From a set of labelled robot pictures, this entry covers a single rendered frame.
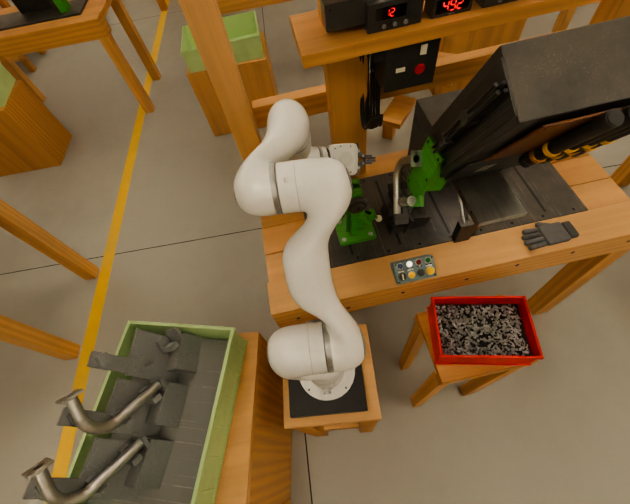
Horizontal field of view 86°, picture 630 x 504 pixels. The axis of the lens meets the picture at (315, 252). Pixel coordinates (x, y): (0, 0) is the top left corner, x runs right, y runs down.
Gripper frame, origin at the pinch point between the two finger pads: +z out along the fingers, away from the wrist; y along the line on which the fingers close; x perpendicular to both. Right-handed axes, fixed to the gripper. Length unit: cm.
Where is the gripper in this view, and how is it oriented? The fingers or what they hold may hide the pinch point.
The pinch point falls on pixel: (368, 159)
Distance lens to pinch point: 120.0
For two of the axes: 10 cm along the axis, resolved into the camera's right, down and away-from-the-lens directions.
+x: -2.8, -2.0, 9.4
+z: 9.6, -0.8, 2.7
